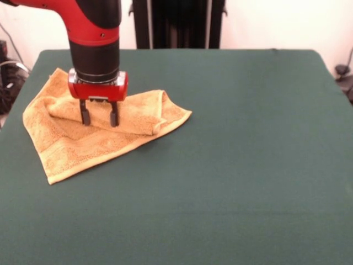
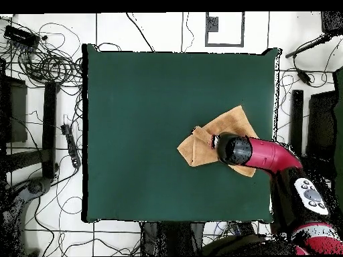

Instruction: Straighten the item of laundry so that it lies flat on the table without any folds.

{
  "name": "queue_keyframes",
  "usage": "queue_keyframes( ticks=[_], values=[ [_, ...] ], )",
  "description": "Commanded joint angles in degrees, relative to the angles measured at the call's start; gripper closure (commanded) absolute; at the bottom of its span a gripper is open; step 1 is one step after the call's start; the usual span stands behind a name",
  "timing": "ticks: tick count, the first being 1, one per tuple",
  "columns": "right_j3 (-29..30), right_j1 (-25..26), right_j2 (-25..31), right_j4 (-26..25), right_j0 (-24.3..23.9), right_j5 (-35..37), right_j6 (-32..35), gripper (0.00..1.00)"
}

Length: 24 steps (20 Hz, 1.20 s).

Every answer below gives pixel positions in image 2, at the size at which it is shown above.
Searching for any yellow terry towel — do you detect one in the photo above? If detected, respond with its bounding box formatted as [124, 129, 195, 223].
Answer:
[176, 104, 260, 178]

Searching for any black flat panel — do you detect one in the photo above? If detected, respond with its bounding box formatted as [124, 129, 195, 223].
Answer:
[305, 90, 338, 161]

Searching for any black flat box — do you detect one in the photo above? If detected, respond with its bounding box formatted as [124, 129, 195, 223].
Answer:
[0, 76, 28, 144]

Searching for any long black bar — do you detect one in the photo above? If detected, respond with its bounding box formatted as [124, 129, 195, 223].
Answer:
[41, 80, 60, 179]
[290, 89, 305, 156]

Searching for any black power strip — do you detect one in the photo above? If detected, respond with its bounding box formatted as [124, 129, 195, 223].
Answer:
[60, 123, 82, 169]
[232, 221, 255, 236]

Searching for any dark green table cloth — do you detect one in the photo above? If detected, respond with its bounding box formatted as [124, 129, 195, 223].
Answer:
[81, 43, 281, 224]

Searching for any black robot stand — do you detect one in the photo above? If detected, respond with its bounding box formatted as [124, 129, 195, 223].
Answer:
[140, 221, 206, 256]

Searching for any black power adapter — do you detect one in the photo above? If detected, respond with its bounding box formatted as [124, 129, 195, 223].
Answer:
[296, 68, 313, 87]

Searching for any black rod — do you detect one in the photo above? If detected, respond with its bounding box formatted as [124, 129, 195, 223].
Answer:
[284, 33, 334, 59]

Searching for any black square box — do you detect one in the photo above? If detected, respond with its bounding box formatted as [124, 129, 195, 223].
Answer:
[320, 11, 343, 35]

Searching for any grey wheeled stand base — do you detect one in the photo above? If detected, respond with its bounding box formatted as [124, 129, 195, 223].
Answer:
[0, 175, 53, 256]

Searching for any black electronics box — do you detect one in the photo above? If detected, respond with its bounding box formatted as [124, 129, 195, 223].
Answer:
[3, 25, 40, 48]

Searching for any grey floor outlet frame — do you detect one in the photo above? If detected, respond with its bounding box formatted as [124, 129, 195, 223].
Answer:
[204, 11, 245, 48]

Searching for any tangled black cable bundle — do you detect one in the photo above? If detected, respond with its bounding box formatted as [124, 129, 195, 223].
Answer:
[0, 15, 84, 89]

